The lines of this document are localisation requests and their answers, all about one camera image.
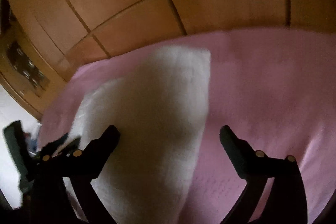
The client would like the white knitted sweater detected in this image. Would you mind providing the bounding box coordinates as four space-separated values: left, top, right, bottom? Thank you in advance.
68 46 211 223

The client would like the wooden shelf unit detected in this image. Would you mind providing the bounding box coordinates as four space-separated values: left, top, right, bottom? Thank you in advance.
0 0 66 122

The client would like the pink bed cover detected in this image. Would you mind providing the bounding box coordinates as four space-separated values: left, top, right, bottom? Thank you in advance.
38 28 335 223

